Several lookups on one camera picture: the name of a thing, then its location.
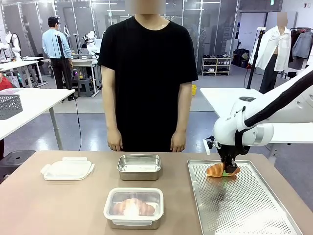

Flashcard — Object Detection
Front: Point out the steel rectangular container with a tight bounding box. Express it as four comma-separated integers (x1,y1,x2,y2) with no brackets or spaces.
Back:
117,154,162,181
106,216,164,230

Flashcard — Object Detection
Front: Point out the black rolling cart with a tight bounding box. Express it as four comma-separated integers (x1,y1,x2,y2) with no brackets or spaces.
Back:
279,69,304,81

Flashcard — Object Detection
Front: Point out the white side table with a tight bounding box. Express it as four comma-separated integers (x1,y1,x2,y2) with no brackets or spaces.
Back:
0,87,76,151

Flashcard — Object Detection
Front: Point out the person in black T-shirt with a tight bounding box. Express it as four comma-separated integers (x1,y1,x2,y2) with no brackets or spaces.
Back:
97,0,199,153

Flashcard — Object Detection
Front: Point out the person's left forearm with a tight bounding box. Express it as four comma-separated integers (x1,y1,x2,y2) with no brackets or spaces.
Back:
173,84,192,136

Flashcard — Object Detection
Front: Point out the man in blue shirt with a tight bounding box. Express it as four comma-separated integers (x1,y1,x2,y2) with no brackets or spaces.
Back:
42,16,78,101

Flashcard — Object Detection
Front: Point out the white humanoid robot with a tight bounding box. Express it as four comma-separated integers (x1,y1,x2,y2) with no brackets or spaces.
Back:
4,30,23,62

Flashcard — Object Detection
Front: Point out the grey step stool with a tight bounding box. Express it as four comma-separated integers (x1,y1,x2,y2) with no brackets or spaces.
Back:
77,78,95,98

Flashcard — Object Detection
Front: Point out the mannequin with white shirt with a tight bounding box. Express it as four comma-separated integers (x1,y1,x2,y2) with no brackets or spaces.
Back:
247,11,293,95

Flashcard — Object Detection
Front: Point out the black bags pile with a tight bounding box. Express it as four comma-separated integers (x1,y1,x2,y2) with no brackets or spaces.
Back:
231,47,250,69

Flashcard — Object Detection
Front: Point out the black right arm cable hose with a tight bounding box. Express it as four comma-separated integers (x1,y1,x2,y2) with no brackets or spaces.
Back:
244,67,313,128

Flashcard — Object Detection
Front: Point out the black round stool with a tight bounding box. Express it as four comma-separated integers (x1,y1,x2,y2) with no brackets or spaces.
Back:
0,149,37,185

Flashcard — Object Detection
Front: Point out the white robot with black headset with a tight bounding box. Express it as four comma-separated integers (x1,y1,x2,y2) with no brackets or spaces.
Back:
82,30,102,55

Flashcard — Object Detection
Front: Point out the white background desk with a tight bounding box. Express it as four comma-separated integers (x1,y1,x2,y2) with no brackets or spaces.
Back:
0,56,48,89

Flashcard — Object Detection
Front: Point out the grey perforated basket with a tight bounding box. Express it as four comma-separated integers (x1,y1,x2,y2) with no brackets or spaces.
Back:
0,94,23,120

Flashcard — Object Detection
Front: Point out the person's right forearm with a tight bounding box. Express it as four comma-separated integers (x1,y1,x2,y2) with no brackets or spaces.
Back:
102,93,120,135

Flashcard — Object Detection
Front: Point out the golden croissant bread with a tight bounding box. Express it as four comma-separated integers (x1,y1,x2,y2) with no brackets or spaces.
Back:
112,197,157,217
206,162,241,178

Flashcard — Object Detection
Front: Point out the black tripod stand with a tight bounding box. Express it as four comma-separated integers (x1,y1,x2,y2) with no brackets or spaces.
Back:
246,27,267,90

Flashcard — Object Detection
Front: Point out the cluttered background workbench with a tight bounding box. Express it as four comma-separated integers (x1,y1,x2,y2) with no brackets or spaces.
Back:
40,47,102,97

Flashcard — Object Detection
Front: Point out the black camera tripod with cable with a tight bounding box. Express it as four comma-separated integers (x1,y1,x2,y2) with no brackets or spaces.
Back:
55,34,82,150

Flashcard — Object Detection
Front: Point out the person's right hand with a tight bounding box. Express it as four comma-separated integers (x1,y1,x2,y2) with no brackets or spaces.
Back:
107,131,124,152

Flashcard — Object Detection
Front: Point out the red garment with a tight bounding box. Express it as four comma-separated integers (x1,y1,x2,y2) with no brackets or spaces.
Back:
0,72,13,91

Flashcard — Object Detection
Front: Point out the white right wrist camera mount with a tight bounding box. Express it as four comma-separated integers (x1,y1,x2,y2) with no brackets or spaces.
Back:
203,135,220,156

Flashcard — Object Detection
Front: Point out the perforated metal baking tray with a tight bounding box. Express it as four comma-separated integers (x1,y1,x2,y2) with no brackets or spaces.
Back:
187,159,304,235

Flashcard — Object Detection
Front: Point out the clothes rack with garments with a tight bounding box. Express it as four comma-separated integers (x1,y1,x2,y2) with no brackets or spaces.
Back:
288,26,313,68

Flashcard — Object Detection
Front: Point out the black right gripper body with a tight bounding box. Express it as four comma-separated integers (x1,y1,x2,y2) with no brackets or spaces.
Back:
217,144,237,164

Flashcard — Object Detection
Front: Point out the large white table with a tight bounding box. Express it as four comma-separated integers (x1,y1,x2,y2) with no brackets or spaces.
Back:
200,87,313,164

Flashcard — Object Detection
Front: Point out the clear plastic clip lid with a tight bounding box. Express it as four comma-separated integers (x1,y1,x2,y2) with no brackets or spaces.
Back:
40,156,96,182
103,187,165,226

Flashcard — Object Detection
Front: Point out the person's left hand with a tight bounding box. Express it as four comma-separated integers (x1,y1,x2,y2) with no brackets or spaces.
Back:
170,132,187,153

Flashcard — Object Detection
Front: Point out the white shoe rack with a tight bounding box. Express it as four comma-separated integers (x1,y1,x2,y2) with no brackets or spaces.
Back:
201,56,232,77

